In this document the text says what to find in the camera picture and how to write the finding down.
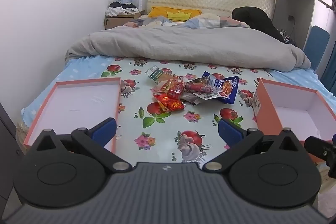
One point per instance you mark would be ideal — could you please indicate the orange clear snack packet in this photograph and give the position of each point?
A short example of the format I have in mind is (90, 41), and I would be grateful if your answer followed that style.
(158, 88)

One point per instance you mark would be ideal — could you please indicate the blue snack packet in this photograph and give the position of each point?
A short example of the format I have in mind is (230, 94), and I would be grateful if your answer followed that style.
(225, 86)

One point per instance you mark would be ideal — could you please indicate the grey snack packet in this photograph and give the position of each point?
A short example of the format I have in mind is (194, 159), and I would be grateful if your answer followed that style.
(191, 99)

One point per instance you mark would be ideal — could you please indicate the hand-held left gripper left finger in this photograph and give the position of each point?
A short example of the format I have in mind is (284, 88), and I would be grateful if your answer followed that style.
(106, 128)

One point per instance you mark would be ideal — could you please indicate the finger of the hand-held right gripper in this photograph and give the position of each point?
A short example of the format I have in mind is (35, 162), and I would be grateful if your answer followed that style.
(317, 146)

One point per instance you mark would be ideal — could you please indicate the yellow pillow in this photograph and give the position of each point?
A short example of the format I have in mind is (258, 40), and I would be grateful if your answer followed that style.
(160, 12)

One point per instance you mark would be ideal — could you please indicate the fruit-printed tablecloth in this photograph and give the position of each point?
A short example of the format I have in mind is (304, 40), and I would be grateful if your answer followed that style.
(168, 134)

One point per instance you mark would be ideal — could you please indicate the orange red-label snack packet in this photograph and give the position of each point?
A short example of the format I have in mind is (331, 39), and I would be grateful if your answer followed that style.
(173, 86)

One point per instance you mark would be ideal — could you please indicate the blue curtain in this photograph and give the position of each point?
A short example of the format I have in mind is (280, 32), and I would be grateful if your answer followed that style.
(330, 71)

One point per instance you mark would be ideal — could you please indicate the white bottle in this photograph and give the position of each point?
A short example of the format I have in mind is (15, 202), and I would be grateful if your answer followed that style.
(140, 3)

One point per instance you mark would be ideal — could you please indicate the green-label clear snack packet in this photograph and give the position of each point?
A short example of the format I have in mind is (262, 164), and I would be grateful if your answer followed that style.
(156, 73)

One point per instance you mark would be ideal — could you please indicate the bright yellow cloth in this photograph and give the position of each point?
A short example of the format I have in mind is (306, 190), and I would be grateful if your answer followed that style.
(178, 16)

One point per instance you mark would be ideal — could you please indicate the blue chair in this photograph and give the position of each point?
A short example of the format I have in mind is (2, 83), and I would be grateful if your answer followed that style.
(316, 43)

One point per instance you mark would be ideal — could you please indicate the striped cloth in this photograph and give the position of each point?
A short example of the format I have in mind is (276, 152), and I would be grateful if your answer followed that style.
(286, 37)

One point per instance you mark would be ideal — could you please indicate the white cloth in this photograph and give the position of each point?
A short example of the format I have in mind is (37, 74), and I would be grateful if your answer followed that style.
(114, 12)

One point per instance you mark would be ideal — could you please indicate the orange box lid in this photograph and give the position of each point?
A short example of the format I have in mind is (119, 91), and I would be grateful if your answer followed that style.
(73, 103)

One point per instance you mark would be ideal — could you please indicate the orange cardboard box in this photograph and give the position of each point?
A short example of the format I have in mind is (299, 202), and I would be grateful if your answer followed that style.
(270, 108)

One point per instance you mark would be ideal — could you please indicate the brown cardboard box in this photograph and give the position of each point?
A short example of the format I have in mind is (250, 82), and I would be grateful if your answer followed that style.
(118, 21)

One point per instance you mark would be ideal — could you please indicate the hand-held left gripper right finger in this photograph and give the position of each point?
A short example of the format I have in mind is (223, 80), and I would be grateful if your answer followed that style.
(228, 129)

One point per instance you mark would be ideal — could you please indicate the patchwork quilt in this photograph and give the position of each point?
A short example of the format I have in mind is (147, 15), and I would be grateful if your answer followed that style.
(207, 22)

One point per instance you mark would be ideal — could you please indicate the grey duvet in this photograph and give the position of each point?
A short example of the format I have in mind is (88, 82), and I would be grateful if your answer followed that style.
(183, 45)

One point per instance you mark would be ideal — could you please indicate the black garment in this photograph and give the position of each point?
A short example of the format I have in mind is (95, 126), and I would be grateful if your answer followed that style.
(254, 19)

